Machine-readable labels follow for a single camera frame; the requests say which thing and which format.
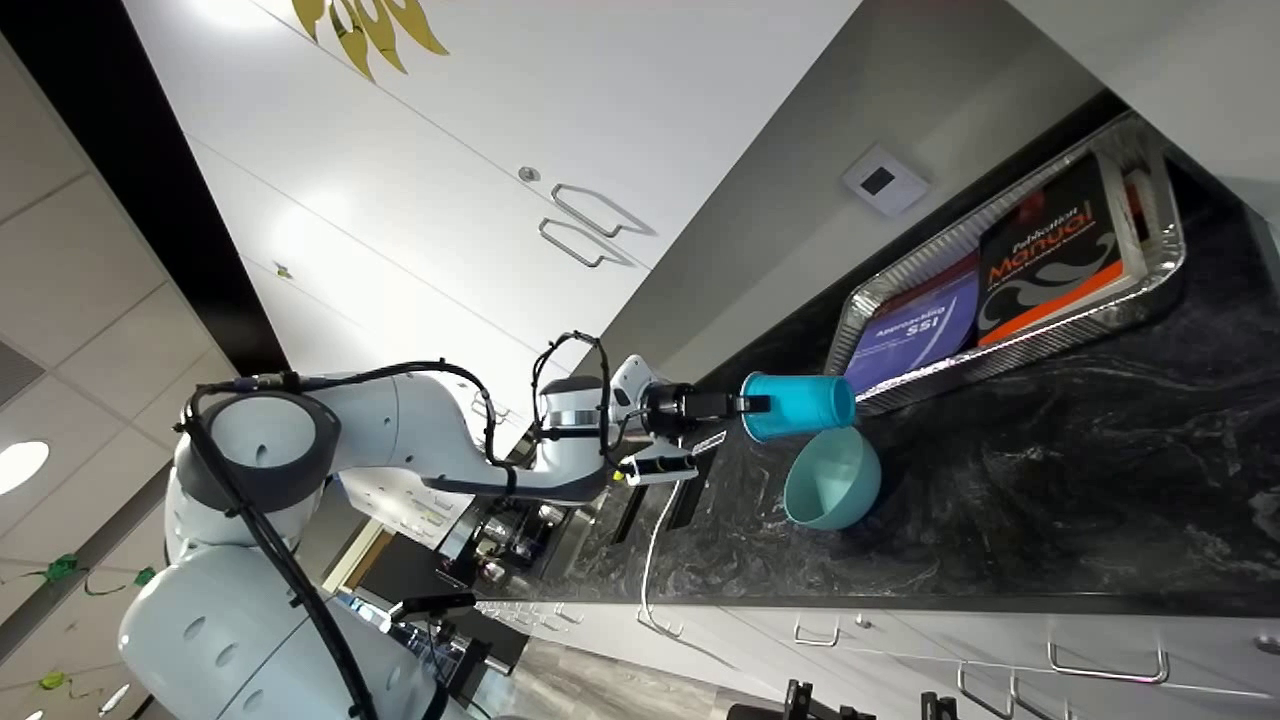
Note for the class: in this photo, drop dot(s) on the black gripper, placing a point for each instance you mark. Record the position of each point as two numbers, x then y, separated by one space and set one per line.
685 408

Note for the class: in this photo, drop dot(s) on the light blue plastic cup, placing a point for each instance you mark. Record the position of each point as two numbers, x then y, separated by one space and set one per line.
806 405

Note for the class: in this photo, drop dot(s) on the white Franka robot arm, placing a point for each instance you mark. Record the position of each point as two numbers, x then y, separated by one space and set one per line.
400 427

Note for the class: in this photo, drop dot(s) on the teal bowl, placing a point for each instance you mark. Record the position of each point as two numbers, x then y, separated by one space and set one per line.
835 482

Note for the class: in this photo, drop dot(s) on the round ceiling light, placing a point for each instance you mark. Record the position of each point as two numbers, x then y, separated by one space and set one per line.
22 467

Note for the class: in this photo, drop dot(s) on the purple book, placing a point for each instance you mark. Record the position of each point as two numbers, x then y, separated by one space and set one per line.
913 335

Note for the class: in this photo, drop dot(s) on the small round cabinet lock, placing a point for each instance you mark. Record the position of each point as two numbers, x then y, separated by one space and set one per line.
529 173

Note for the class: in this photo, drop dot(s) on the white wall switch plate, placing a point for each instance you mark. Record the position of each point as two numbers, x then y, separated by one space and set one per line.
887 181

